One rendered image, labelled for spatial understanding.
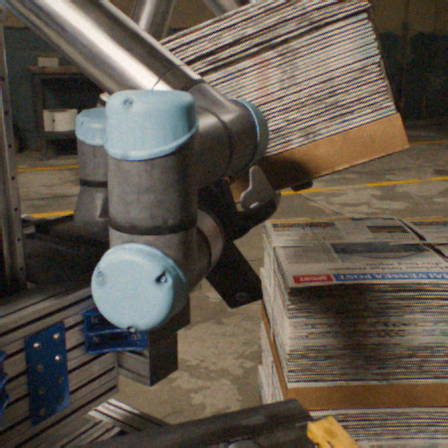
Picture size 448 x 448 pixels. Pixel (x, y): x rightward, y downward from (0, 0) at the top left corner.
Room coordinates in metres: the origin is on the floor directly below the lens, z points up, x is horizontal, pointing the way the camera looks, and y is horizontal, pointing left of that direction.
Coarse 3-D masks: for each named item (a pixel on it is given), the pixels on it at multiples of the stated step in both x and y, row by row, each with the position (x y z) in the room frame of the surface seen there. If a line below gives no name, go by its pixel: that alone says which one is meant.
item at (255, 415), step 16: (288, 400) 0.63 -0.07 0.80; (208, 416) 0.60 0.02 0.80; (224, 416) 0.60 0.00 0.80; (240, 416) 0.60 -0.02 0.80; (256, 416) 0.60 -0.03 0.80; (272, 416) 0.60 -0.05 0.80; (288, 416) 0.60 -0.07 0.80; (304, 416) 0.60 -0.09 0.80; (144, 432) 0.57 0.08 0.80; (160, 432) 0.57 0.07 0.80; (176, 432) 0.57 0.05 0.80; (192, 432) 0.57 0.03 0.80; (208, 432) 0.57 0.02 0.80; (224, 432) 0.57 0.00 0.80; (240, 432) 0.57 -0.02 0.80; (256, 432) 0.57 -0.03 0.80; (272, 432) 0.58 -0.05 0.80; (288, 432) 0.58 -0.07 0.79; (304, 432) 0.59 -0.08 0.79
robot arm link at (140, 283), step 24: (120, 240) 0.49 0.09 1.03; (144, 240) 0.49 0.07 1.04; (168, 240) 0.49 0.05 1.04; (192, 240) 0.51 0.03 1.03; (120, 264) 0.47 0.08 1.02; (144, 264) 0.47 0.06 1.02; (168, 264) 0.48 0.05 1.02; (192, 264) 0.51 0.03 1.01; (96, 288) 0.48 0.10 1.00; (120, 288) 0.47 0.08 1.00; (144, 288) 0.47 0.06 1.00; (168, 288) 0.46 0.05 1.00; (192, 288) 0.51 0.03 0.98; (120, 312) 0.47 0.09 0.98; (144, 312) 0.47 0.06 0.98; (168, 312) 0.47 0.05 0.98
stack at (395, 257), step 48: (288, 240) 1.14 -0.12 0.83; (336, 240) 1.13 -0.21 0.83; (384, 240) 1.13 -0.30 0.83; (432, 240) 1.14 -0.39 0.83; (288, 288) 0.92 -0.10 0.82; (336, 288) 0.92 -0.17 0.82; (384, 288) 0.92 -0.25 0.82; (432, 288) 0.93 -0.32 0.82; (288, 336) 0.92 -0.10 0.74; (336, 336) 0.92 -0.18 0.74; (384, 336) 0.92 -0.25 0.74; (432, 336) 0.93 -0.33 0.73; (288, 384) 0.92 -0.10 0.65; (336, 384) 0.93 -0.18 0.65; (384, 432) 0.93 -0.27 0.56; (432, 432) 0.93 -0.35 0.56
